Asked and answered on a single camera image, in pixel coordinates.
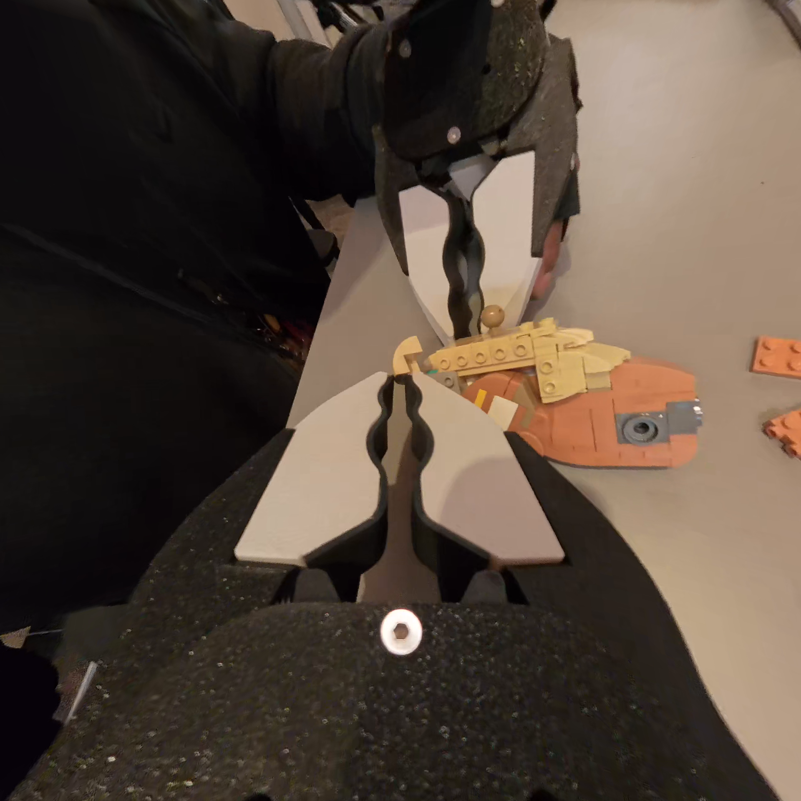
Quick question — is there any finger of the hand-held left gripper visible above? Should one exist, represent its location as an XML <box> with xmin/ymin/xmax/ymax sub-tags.
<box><xmin>397</xmin><ymin>184</ymin><xmax>479</xmax><ymax>346</ymax></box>
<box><xmin>466</xmin><ymin>152</ymin><xmax>544</xmax><ymax>327</ymax></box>

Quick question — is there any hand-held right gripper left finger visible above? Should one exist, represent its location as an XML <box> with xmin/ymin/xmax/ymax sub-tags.
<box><xmin>234</xmin><ymin>370</ymin><xmax>393</xmax><ymax>567</ymax></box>

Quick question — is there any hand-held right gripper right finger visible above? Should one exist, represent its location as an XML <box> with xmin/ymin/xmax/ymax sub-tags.
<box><xmin>406</xmin><ymin>375</ymin><xmax>567</xmax><ymax>568</ymax></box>

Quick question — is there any tan and brown brick model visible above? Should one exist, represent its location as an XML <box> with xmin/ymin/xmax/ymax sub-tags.
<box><xmin>393</xmin><ymin>305</ymin><xmax>703</xmax><ymax>471</ymax></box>

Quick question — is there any person's left forearm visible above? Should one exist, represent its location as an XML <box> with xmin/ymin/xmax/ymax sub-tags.
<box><xmin>266</xmin><ymin>19</ymin><xmax>401</xmax><ymax>204</ymax></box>

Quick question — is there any grey desk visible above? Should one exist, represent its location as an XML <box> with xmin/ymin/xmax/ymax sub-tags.
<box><xmin>285</xmin><ymin>0</ymin><xmax>801</xmax><ymax>801</ymax></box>

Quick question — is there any person's left hand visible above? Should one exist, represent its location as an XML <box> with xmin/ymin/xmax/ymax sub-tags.
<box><xmin>531</xmin><ymin>218</ymin><xmax>573</xmax><ymax>296</ymax></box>

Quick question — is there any reddish brown flat plate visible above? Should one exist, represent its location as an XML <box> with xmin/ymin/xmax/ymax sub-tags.
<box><xmin>751</xmin><ymin>336</ymin><xmax>801</xmax><ymax>380</ymax></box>

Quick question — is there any reddish brown square brick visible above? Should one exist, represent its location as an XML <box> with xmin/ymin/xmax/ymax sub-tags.
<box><xmin>762</xmin><ymin>410</ymin><xmax>801</xmax><ymax>462</ymax></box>

